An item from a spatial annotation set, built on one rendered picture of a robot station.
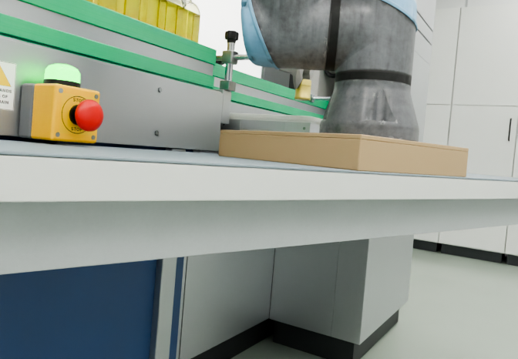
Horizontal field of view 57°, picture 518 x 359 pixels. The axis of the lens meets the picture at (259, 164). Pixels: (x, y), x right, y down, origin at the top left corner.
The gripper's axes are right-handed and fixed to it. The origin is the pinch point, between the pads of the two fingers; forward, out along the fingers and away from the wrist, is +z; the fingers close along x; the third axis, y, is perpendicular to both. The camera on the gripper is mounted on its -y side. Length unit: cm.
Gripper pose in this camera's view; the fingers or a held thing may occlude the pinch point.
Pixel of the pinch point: (303, 83)
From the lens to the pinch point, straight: 108.7
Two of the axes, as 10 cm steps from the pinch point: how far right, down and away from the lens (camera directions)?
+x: -5.2, -0.1, -8.5
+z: -0.8, 10.0, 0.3
